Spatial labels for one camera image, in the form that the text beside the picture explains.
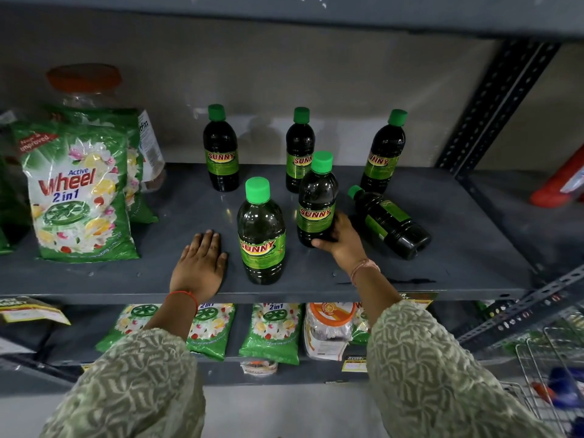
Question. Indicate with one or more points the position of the person's right hand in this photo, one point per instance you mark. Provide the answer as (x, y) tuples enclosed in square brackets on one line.
[(349, 248)]

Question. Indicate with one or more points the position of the person's left hand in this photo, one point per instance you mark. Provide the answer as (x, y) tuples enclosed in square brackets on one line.
[(198, 271)]

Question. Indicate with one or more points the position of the person's left middle finger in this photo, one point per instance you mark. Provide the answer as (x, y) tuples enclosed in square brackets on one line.
[(208, 244)]

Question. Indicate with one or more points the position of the person's left thumb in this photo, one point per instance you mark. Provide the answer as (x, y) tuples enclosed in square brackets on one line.
[(221, 269)]

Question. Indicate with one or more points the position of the person's left little finger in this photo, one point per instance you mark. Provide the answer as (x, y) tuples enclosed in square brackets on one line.
[(185, 257)]

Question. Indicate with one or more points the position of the person's right thumb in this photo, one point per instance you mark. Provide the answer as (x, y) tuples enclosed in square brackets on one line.
[(323, 246)]

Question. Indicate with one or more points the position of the dark green-capped cleaner bottle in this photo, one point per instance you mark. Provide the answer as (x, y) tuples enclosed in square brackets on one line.
[(317, 196)]

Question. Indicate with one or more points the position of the person's right forearm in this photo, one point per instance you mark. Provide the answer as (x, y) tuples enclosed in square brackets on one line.
[(378, 296)]

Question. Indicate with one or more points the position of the person's left forearm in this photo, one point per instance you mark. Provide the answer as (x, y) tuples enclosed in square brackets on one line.
[(171, 317)]

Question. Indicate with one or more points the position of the red thread wristband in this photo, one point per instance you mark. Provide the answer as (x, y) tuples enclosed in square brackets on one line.
[(188, 295)]

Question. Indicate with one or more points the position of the pink thread wristband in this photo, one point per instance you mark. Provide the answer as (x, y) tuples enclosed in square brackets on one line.
[(365, 265)]

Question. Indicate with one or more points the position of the cluster of dark bottles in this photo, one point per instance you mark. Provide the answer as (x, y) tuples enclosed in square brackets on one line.
[(261, 232)]

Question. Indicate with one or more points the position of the green detergent packet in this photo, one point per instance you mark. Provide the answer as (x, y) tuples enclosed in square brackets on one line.
[(211, 330), (75, 196), (360, 326), (137, 168), (273, 335), (127, 321)]

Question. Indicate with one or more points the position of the clear jar orange lid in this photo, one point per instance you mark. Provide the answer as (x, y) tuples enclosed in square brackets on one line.
[(328, 330), (84, 79)]

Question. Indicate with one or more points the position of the yellow black shelf label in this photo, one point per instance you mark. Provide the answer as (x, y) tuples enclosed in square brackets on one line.
[(417, 298)]

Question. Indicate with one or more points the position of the yellow price tag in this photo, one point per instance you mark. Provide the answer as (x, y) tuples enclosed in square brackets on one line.
[(354, 364)]

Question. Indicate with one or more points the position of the grey metal shelving rack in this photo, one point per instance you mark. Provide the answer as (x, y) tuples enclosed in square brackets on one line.
[(456, 250)]

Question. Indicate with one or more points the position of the green patterned sleeve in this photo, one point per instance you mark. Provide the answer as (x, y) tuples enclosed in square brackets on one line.
[(132, 387), (429, 383)]

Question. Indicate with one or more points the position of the black perforated rack upright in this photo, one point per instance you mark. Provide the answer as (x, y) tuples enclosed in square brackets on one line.
[(497, 104)]

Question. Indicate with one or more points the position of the blue bottle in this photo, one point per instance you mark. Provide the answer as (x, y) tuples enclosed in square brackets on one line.
[(568, 387)]

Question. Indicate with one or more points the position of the grey perforated rack rail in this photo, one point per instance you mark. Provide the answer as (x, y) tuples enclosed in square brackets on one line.
[(524, 310)]

